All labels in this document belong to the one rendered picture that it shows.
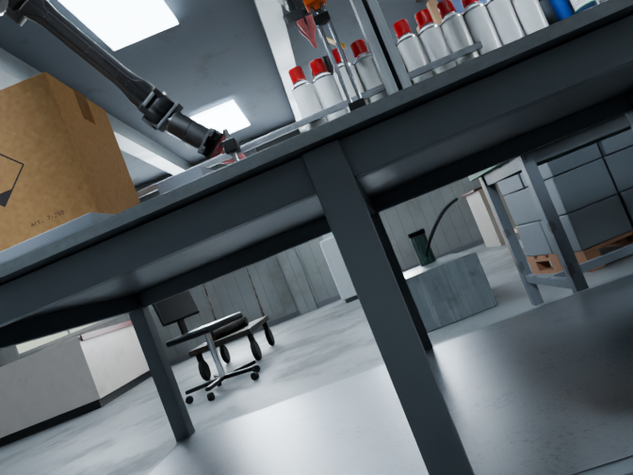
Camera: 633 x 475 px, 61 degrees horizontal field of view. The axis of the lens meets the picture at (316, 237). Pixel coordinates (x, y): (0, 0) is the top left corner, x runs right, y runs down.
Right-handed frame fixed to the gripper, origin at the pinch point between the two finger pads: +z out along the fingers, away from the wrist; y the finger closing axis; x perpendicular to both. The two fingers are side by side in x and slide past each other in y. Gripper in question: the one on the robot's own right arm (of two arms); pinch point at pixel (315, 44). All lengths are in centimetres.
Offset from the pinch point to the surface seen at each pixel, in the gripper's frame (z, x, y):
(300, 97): 17.6, 21.7, 8.0
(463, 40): 20.6, 23.2, -29.3
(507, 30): 22, 23, -38
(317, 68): 12.7, 20.3, 1.9
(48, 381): 75, -510, 459
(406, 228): 65, -785, -52
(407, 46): 16.8, 22.3, -18.0
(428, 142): 43, 63, -8
